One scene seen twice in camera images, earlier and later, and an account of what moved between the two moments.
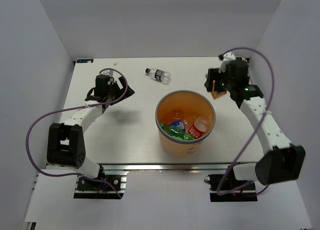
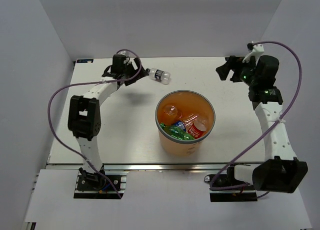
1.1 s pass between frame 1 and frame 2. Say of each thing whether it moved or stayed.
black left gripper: moved
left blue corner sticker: stayed
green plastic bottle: stayed
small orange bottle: moved
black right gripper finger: moved
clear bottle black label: stayed
